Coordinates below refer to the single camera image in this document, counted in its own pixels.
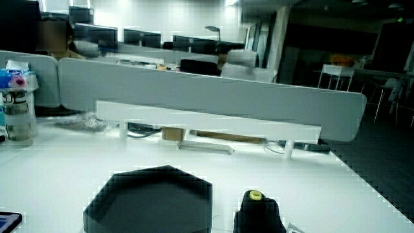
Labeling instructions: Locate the long grey desk partition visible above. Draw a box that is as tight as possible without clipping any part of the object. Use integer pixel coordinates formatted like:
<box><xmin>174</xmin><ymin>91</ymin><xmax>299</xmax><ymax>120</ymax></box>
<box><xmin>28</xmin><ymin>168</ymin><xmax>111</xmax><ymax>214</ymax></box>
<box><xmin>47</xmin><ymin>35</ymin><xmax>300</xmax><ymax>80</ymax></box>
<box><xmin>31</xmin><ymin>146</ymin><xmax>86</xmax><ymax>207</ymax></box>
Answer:
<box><xmin>58</xmin><ymin>58</ymin><xmax>368</xmax><ymax>142</ymax></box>

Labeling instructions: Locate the grey desk lamp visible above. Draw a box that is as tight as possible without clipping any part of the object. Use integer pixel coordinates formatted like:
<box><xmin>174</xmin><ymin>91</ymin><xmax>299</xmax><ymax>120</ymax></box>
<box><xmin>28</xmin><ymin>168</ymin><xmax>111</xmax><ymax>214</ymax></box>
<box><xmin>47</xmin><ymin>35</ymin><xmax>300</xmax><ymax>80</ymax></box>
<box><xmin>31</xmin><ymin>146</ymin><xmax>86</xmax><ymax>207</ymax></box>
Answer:
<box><xmin>204</xmin><ymin>25</ymin><xmax>223</xmax><ymax>43</ymax></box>

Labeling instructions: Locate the white desk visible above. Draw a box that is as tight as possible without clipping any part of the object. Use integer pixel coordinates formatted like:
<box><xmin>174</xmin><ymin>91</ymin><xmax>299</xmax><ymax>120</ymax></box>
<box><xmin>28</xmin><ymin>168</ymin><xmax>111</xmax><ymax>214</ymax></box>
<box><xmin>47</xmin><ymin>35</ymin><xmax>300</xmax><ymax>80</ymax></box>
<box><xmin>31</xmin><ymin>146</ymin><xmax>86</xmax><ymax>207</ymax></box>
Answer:
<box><xmin>0</xmin><ymin>115</ymin><xmax>414</xmax><ymax>233</ymax></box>

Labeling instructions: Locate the short grey desk partition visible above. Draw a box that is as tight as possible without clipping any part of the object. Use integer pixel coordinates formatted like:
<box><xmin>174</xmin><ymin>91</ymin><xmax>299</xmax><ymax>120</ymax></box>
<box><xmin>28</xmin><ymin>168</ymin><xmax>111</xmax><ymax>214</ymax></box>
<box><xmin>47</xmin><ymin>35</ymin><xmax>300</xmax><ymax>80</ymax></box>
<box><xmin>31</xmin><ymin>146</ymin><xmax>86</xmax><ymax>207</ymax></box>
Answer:
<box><xmin>0</xmin><ymin>50</ymin><xmax>61</xmax><ymax>108</ymax></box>

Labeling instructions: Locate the white monitor riser shelf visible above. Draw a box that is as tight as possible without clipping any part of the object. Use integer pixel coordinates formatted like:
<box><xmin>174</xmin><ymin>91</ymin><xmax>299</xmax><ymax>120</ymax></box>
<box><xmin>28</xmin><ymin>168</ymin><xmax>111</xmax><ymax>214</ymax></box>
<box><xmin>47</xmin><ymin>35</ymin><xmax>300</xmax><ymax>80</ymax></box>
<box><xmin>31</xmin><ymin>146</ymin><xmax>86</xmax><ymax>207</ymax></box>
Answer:
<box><xmin>95</xmin><ymin>100</ymin><xmax>322</xmax><ymax>160</ymax></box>

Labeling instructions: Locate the flat brown box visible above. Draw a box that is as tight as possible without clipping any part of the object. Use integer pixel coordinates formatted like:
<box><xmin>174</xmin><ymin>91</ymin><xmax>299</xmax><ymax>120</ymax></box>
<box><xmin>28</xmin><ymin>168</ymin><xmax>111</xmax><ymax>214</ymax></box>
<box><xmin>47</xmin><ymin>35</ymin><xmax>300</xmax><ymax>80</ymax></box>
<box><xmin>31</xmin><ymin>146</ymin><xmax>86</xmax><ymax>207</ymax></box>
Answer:
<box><xmin>195</xmin><ymin>129</ymin><xmax>267</xmax><ymax>145</ymax></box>

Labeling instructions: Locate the small cardboard box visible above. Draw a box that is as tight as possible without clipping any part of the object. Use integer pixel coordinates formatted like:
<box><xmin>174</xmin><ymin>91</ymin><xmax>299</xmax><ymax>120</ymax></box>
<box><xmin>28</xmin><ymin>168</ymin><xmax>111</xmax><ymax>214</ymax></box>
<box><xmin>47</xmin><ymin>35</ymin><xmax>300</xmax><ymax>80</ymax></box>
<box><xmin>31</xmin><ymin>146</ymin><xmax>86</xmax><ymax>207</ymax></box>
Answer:
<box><xmin>161</xmin><ymin>126</ymin><xmax>186</xmax><ymax>142</ymax></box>

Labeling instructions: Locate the black office chair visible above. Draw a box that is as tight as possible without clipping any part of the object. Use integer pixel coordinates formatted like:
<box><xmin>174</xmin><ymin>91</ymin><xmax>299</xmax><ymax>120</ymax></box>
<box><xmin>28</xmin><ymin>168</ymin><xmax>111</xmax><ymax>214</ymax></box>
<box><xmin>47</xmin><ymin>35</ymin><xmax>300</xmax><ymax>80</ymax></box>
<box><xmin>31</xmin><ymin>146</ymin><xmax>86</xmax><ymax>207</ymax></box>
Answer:
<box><xmin>179</xmin><ymin>58</ymin><xmax>220</xmax><ymax>76</ymax></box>

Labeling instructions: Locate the grey office chair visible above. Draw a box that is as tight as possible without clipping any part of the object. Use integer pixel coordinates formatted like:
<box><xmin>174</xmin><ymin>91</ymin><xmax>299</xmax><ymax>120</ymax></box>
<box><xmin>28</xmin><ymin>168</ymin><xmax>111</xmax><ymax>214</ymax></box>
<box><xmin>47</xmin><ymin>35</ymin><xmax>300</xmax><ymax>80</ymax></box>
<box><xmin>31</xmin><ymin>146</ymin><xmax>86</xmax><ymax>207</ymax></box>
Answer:
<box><xmin>220</xmin><ymin>49</ymin><xmax>275</xmax><ymax>83</ymax></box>

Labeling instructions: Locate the black hexagonal tray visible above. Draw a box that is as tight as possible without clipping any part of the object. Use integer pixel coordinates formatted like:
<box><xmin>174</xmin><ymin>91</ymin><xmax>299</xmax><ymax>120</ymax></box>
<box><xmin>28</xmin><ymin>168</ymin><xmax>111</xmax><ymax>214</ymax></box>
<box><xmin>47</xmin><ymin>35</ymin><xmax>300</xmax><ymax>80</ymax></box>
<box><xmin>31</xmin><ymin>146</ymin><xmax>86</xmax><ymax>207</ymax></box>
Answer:
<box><xmin>82</xmin><ymin>164</ymin><xmax>214</xmax><ymax>233</ymax></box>

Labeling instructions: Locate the clear plastic bag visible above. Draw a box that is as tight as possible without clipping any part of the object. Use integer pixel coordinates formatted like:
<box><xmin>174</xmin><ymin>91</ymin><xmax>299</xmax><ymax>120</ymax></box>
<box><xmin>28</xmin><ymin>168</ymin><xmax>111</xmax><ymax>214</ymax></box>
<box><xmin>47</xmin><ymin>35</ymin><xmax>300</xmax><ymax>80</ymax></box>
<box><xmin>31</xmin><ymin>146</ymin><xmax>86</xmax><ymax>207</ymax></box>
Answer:
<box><xmin>54</xmin><ymin>111</ymin><xmax>111</xmax><ymax>133</ymax></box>

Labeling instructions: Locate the large black monitor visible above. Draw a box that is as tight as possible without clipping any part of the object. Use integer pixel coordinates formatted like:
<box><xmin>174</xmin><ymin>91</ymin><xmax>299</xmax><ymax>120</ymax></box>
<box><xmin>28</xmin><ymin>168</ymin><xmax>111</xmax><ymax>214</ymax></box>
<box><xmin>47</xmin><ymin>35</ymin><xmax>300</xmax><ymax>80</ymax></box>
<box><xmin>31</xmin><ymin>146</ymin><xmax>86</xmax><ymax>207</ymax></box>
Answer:
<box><xmin>72</xmin><ymin>22</ymin><xmax>119</xmax><ymax>53</ymax></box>

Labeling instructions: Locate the white metal chair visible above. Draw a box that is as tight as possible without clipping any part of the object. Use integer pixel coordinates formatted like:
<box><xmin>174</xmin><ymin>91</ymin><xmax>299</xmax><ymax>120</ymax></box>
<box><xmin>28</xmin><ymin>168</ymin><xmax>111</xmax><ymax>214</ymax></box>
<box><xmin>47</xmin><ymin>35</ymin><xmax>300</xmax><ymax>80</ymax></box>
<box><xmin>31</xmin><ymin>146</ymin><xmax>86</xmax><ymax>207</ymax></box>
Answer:
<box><xmin>317</xmin><ymin>63</ymin><xmax>355</xmax><ymax>92</ymax></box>

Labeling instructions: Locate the orange object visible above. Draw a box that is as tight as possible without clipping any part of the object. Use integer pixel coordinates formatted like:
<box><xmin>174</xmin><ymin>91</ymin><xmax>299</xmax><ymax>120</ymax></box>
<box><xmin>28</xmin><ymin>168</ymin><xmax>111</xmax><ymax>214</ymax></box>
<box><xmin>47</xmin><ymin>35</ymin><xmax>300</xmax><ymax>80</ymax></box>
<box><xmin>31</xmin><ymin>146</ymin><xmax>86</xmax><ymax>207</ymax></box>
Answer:
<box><xmin>329</xmin><ymin>53</ymin><xmax>356</xmax><ymax>68</ymax></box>

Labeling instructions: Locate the clear water bottle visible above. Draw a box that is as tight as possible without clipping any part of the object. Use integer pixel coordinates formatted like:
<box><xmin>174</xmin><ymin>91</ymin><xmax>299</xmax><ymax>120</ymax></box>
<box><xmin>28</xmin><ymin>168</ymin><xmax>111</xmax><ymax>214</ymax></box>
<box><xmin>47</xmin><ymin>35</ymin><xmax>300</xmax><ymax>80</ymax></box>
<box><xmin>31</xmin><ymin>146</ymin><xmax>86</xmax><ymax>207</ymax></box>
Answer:
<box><xmin>1</xmin><ymin>87</ymin><xmax>37</xmax><ymax>144</ymax></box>

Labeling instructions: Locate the white chair with cloth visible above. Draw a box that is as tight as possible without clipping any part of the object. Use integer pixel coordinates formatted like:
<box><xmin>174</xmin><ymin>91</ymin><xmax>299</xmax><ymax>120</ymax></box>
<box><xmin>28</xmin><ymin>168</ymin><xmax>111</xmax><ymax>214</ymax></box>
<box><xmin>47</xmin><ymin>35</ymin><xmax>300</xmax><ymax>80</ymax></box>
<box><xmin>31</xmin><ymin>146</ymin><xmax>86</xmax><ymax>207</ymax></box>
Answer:
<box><xmin>373</xmin><ymin>76</ymin><xmax>409</xmax><ymax>124</ymax></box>

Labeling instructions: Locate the blue tissue pack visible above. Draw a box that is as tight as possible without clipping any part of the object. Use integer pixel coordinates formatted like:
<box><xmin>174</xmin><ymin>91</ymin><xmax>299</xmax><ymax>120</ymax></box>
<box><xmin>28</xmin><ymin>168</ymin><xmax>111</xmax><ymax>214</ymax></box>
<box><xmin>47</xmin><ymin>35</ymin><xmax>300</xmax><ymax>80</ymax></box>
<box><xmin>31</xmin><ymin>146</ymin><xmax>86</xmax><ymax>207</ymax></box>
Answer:
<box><xmin>0</xmin><ymin>59</ymin><xmax>39</xmax><ymax>92</ymax></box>

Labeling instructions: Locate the black cable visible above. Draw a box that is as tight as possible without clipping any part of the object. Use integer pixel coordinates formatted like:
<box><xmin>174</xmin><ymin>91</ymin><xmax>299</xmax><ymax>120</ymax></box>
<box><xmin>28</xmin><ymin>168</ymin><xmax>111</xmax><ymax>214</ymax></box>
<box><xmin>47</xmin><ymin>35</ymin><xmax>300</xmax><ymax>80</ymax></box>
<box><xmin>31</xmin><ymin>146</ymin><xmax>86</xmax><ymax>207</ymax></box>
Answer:
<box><xmin>127</xmin><ymin>122</ymin><xmax>163</xmax><ymax>139</ymax></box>

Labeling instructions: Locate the white cable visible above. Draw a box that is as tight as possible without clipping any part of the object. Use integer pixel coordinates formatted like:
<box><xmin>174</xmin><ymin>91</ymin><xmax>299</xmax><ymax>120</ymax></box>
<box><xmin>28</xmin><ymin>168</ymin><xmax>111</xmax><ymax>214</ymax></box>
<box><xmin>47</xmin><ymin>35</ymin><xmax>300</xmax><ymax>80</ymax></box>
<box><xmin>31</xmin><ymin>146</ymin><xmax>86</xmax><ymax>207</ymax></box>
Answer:
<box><xmin>263</xmin><ymin>141</ymin><xmax>286</xmax><ymax>155</ymax></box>

